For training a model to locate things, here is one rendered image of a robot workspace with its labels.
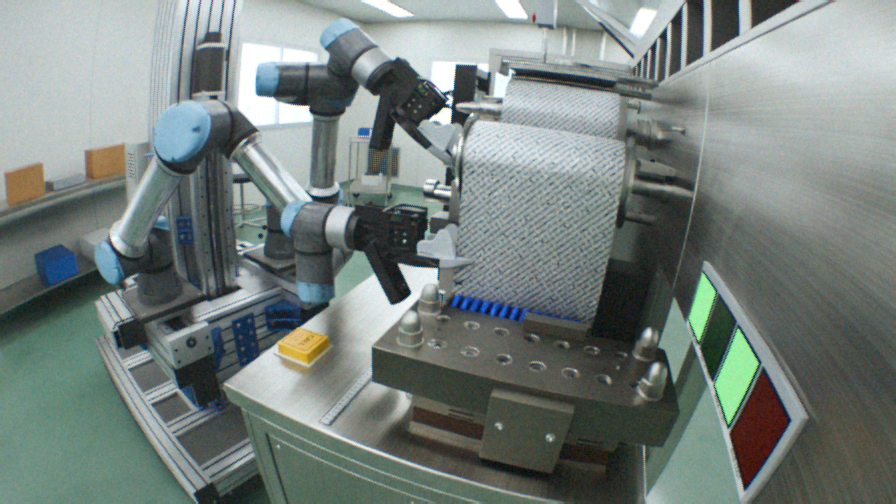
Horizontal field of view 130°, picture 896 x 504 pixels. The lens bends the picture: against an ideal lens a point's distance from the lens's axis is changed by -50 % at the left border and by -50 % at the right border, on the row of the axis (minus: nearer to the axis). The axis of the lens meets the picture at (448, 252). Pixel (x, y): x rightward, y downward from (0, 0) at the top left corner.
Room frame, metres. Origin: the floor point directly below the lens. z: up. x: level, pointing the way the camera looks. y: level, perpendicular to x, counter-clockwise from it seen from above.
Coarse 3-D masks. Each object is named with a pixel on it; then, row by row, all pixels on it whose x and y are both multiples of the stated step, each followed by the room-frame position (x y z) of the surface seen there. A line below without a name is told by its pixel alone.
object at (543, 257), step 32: (480, 224) 0.61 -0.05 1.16; (512, 224) 0.60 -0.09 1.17; (544, 224) 0.59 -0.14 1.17; (576, 224) 0.57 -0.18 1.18; (608, 224) 0.56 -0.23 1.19; (480, 256) 0.61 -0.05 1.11; (512, 256) 0.60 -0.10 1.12; (544, 256) 0.58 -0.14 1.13; (576, 256) 0.57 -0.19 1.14; (608, 256) 0.56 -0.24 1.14; (480, 288) 0.61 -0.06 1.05; (512, 288) 0.60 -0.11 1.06; (544, 288) 0.58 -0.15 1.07; (576, 288) 0.57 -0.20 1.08
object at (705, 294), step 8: (704, 280) 0.32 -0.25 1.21; (704, 288) 0.31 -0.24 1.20; (712, 288) 0.29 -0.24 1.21; (696, 296) 0.33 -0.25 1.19; (704, 296) 0.31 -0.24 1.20; (712, 296) 0.29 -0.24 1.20; (696, 304) 0.32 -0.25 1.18; (704, 304) 0.30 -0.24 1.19; (696, 312) 0.31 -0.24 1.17; (704, 312) 0.29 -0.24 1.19; (696, 320) 0.31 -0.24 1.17; (704, 320) 0.29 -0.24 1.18; (696, 328) 0.30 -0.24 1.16
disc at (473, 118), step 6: (474, 114) 0.68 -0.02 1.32; (468, 120) 0.65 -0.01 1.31; (474, 120) 0.68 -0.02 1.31; (480, 120) 0.71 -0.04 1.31; (468, 126) 0.65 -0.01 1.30; (462, 132) 0.63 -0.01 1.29; (468, 132) 0.65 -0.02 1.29; (462, 138) 0.63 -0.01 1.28; (462, 144) 0.62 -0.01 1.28; (462, 150) 0.63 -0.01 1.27; (462, 156) 0.63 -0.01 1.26; (456, 162) 0.62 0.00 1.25; (456, 168) 0.62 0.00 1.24; (456, 174) 0.62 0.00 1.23; (456, 180) 0.62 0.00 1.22; (456, 186) 0.63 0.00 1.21
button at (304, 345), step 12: (288, 336) 0.61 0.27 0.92; (300, 336) 0.61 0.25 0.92; (312, 336) 0.62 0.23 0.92; (324, 336) 0.62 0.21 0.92; (288, 348) 0.57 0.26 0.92; (300, 348) 0.57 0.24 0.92; (312, 348) 0.58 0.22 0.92; (324, 348) 0.61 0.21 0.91; (300, 360) 0.56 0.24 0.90; (312, 360) 0.57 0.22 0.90
